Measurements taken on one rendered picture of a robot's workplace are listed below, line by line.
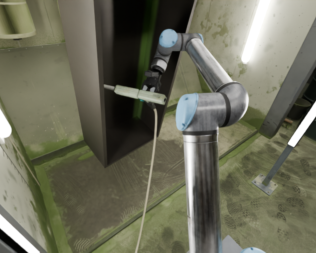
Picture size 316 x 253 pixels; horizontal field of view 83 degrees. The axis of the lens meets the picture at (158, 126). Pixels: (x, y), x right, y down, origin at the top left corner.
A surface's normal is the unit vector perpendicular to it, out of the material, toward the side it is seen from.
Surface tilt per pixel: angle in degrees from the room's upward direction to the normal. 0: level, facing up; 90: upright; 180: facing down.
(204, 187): 56
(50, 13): 90
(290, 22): 90
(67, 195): 0
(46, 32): 90
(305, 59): 90
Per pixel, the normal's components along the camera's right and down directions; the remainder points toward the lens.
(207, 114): 0.22, 0.07
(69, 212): 0.04, -0.79
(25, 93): 0.53, 0.00
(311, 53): -0.79, 0.35
